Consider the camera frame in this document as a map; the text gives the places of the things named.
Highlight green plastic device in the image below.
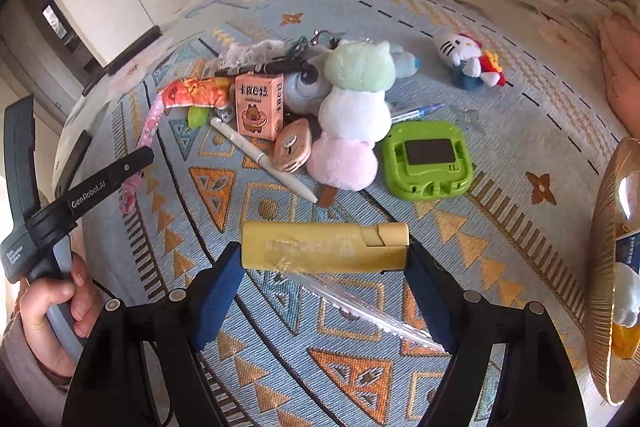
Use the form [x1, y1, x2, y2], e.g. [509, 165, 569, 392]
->
[377, 121, 475, 202]

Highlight yellow rectangular box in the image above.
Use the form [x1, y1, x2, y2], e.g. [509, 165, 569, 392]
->
[241, 221, 411, 274]

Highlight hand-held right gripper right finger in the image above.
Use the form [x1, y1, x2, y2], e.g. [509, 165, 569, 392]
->
[405, 244, 588, 427]

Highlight blue card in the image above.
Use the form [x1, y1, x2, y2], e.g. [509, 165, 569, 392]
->
[615, 231, 640, 269]

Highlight white cat plush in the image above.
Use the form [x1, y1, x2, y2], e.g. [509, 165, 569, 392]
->
[432, 31, 508, 91]

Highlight grey plush toy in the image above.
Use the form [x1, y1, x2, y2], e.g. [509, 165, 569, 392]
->
[284, 47, 335, 116]

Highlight pink patterned pen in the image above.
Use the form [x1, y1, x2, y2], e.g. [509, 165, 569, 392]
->
[117, 94, 167, 214]

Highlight white plush toy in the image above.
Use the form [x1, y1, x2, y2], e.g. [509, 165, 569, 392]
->
[612, 261, 640, 329]

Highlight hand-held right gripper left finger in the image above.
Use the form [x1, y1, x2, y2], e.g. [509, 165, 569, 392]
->
[62, 241, 246, 427]

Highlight blue pen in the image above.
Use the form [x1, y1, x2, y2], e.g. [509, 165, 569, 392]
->
[390, 103, 445, 120]

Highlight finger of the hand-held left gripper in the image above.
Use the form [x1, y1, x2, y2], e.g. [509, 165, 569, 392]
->
[119, 146, 155, 188]

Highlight three-colour plush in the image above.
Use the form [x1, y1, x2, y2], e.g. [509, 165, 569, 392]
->
[306, 41, 394, 208]

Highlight pink folded quilt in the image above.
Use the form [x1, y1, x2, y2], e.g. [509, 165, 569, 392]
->
[597, 13, 640, 138]

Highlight person's left hand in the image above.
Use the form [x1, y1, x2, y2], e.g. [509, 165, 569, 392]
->
[15, 252, 104, 378]

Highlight black pen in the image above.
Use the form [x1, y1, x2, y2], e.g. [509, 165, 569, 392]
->
[214, 59, 310, 78]

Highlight clear plastic sleeve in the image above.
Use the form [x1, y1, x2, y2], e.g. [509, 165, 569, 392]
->
[272, 264, 451, 354]

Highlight white pen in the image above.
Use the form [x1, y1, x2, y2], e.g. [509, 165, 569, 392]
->
[210, 117, 319, 203]

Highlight light blue plush toy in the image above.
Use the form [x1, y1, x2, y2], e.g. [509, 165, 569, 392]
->
[387, 51, 422, 80]

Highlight pink cartoon box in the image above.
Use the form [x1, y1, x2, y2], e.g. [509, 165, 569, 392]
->
[234, 72, 286, 142]

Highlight golden ribbed plate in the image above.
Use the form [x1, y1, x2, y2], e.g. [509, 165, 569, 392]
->
[585, 138, 640, 406]

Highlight black bar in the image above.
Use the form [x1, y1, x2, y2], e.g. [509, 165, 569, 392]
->
[56, 130, 94, 196]

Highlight pink utility knife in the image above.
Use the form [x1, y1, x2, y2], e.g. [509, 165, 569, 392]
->
[273, 117, 314, 173]

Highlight metal keychain clips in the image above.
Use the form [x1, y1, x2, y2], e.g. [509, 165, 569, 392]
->
[287, 29, 347, 58]

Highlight white floral lace scrunchie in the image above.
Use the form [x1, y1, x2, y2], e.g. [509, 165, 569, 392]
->
[217, 39, 287, 70]

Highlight person's left forearm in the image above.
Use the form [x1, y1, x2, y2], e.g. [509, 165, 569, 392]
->
[0, 314, 71, 410]

